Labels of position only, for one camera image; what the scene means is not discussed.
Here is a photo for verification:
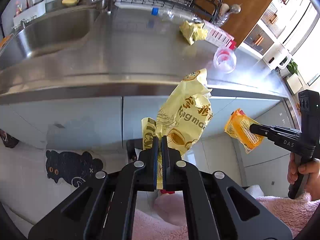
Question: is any white electric kettle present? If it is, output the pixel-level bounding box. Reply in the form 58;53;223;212
262;42;292;72

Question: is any glass utensil vase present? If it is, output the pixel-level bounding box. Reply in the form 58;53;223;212
212;11;230;27

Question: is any large yellow paper bag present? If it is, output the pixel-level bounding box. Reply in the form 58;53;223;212
141;68;213;190

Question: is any white counter cabinet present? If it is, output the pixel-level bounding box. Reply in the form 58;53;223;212
0;96;300;188

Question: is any dark patterned cloth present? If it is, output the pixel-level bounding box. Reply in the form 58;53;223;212
0;129;19;148

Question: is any white toothbrush holder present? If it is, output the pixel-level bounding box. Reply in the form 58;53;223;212
12;0;47;27

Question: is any person's right hand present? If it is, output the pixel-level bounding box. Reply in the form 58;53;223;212
287;152;320;202

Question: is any storage drawer cabinet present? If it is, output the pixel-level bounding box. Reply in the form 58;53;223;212
240;0;313;63

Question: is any white plant pot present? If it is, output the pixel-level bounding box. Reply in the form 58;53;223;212
286;74;304;95

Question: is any blue cap clear bottle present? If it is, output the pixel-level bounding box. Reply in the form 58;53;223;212
151;7;200;23

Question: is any orange snack packet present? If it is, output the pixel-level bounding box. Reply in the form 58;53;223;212
224;108;265;154

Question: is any dark square trash bin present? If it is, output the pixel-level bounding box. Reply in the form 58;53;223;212
126;138;150;167

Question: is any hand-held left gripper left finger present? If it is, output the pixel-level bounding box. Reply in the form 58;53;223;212
27;135;159;240

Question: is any dark cat-shaped floor mat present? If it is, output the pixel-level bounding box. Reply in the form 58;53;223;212
45;150;104;188

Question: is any orange dish cloth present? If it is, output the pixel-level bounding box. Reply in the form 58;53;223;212
0;34;13;48

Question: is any bamboo cutting board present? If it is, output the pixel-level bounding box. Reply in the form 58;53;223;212
194;0;283;48

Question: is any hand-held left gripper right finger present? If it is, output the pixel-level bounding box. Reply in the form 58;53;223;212
161;135;293;240

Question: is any white wide drip tray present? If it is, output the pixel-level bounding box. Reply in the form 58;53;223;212
115;1;198;14

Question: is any small yellow bag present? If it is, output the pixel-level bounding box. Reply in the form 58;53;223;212
179;21;208;45

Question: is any pink white carton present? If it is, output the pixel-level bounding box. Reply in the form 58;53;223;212
202;19;237;49

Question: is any green potted plant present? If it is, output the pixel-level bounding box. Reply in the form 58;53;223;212
286;59;299;75

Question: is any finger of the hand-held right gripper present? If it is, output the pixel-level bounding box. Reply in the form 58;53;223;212
249;123;276;142

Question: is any stainless steel sink basin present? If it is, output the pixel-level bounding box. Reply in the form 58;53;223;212
0;7;99;68

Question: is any red cap plastic bottle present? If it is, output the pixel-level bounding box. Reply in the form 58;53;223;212
213;46;237;74

